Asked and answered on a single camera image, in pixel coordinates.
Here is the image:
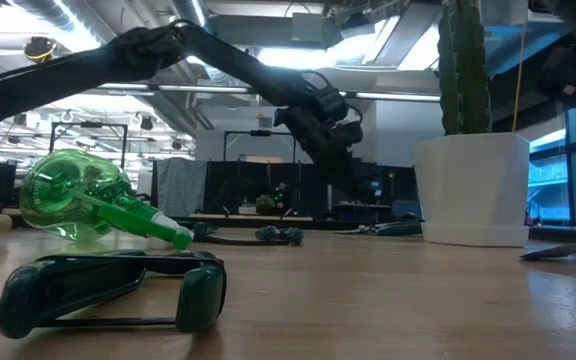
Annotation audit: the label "small potted plant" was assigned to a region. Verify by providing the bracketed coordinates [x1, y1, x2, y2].
[255, 193, 277, 216]

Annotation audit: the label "black partition panels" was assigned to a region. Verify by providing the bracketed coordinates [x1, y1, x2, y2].
[202, 159, 329, 217]

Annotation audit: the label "green plastic spray bottle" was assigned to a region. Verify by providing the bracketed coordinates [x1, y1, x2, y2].
[18, 148, 195, 251]

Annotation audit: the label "black and yellow cord reel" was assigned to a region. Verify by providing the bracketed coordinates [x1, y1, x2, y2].
[22, 35, 59, 64]

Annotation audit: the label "grey ceiling box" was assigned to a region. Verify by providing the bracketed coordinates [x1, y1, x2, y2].
[290, 12, 325, 44]

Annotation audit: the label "black background gantry frame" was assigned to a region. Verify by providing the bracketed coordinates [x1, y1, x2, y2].
[222, 129, 298, 164]

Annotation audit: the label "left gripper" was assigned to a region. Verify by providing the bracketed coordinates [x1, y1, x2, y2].
[273, 70, 369, 199]

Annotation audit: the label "large window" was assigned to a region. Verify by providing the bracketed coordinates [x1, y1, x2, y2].
[527, 97, 576, 226]

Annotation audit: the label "grey curtain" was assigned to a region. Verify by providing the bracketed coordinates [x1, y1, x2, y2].
[154, 157, 208, 218]

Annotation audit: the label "yellow extension cord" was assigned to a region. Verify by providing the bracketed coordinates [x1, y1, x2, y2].
[511, 22, 528, 134]

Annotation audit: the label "white faceted plant pot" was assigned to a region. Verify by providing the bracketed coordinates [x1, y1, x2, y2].
[412, 131, 532, 249]

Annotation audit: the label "green cactus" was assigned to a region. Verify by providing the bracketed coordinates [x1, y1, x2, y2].
[436, 0, 493, 136]

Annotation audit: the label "black pruning shears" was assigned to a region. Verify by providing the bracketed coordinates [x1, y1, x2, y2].
[193, 224, 305, 247]

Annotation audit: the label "fluorescent ceiling light tube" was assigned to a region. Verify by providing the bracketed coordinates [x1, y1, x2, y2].
[355, 91, 442, 102]
[157, 83, 249, 95]

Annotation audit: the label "white ceiling unit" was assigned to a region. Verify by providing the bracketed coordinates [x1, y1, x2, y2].
[478, 0, 530, 27]

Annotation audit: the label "green-handled garden snips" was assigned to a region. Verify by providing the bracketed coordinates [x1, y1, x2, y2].
[0, 248, 228, 340]

